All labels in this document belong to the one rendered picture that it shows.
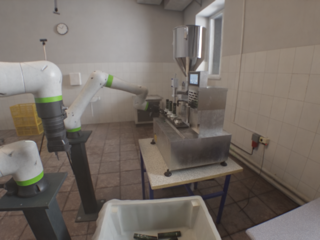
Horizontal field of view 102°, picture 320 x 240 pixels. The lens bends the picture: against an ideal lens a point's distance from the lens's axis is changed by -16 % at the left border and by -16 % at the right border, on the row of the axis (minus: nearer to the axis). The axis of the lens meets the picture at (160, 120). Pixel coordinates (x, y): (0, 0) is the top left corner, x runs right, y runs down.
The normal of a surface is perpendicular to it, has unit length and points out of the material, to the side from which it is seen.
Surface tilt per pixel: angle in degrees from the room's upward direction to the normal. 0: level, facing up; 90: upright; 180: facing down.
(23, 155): 89
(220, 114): 90
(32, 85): 120
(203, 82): 90
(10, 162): 87
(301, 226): 0
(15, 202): 0
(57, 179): 0
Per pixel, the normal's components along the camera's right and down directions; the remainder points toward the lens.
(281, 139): -0.97, 0.07
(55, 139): 0.20, 0.42
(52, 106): 0.71, 0.20
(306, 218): 0.00, -0.96
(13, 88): 0.66, 0.69
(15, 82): 0.76, 0.40
